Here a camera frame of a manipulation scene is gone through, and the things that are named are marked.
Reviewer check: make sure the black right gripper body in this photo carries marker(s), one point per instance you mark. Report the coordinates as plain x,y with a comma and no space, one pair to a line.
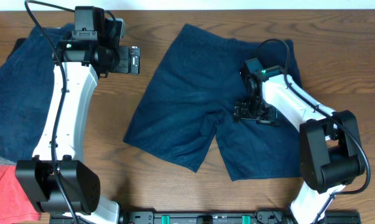
262,113

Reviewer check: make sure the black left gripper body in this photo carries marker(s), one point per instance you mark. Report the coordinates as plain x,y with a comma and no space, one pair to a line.
125,59

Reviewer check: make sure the navy blue shorts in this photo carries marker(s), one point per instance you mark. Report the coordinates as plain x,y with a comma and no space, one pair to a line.
189,103

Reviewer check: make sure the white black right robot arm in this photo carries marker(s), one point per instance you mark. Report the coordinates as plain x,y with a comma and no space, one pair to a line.
330,151

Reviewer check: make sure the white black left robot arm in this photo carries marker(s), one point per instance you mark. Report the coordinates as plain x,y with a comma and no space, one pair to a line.
55,179

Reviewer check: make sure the dark blue denim shorts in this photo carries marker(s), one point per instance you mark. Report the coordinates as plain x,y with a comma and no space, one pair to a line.
26,86

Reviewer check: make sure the red cloth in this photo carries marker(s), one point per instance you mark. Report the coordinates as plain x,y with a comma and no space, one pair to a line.
15,207

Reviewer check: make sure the black mounting rail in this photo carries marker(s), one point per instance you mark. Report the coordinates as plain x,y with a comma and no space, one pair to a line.
206,217

